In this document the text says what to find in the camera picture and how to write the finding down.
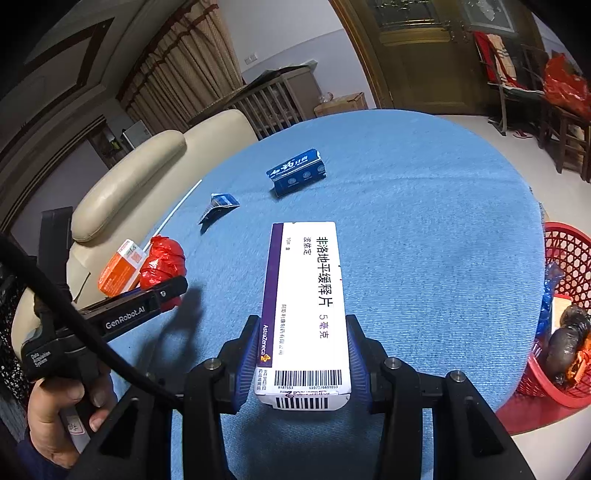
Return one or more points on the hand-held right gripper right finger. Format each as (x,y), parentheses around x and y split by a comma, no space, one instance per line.
(358,364)

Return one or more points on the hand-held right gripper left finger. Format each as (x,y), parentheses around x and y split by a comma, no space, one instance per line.
(244,364)

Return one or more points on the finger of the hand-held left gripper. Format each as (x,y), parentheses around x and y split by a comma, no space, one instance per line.
(129,316)

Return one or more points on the white purple medicine box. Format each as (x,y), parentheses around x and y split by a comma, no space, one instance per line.
(304,300)

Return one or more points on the blue plastic bag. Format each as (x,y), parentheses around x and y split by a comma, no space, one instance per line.
(549,295)

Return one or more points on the black plastic bag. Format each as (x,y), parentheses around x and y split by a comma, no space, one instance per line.
(563,346)

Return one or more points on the red plastic basket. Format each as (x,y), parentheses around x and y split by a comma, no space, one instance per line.
(568,249)

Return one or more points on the person's left forearm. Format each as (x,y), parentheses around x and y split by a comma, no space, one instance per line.
(37,468)

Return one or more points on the person's left hand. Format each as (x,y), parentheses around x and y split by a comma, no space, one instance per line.
(46,415)

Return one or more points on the orange white cardboard box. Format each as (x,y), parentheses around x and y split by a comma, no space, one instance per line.
(115,274)

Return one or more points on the thin white rod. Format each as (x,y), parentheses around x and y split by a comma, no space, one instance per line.
(180,207)

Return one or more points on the cream leather sofa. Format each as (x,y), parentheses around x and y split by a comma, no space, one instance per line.
(129,184)

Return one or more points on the blue crumpled packet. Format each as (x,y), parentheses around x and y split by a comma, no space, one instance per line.
(219,203)

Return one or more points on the white appliance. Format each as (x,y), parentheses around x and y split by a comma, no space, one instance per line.
(136,134)

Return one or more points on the blue cardboard box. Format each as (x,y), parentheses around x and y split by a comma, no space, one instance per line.
(295,173)

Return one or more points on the orange wrapper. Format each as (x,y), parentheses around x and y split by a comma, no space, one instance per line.
(582,357)

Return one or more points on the beige curtain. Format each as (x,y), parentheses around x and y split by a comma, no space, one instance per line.
(184,69)

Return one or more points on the dark wooden door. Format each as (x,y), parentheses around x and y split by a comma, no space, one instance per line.
(55,69)

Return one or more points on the brown cardboard box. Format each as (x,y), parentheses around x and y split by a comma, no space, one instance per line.
(341,104)

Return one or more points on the red slipper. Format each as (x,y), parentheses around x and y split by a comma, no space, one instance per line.
(521,134)

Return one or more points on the wooden door with glass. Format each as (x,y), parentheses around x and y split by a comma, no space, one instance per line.
(415,69)

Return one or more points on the wooden chair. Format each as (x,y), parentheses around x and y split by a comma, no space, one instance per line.
(512,99)
(568,134)

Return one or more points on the red garment on chair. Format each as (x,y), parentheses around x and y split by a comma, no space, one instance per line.
(494,55)

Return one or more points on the large red plastic bag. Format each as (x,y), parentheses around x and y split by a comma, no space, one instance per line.
(565,85)

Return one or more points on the wall socket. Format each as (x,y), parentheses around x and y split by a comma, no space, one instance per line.
(251,57)

